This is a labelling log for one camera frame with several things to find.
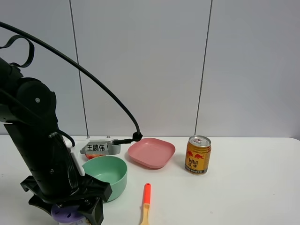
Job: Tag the pink square plate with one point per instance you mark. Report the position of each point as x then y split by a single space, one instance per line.
152 153

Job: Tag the white labelled wrist camera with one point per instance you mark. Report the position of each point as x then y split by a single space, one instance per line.
91 146

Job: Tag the green plastic bowl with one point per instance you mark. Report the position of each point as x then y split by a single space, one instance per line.
109 169

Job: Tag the purple lid air freshener jar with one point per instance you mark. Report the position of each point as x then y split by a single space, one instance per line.
68 215

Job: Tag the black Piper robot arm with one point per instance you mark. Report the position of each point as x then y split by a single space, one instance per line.
27 110

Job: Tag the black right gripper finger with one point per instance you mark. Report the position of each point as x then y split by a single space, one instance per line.
92 209

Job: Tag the red yellow toy ball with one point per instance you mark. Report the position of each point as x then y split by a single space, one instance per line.
91 156

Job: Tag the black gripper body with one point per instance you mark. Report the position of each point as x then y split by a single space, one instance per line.
53 171

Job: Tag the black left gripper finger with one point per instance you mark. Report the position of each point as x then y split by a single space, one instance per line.
42 202

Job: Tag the orange handled wooden spatula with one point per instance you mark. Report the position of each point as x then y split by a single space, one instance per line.
146 204

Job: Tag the gold Red Bull can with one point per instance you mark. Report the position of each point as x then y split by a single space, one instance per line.
198 154

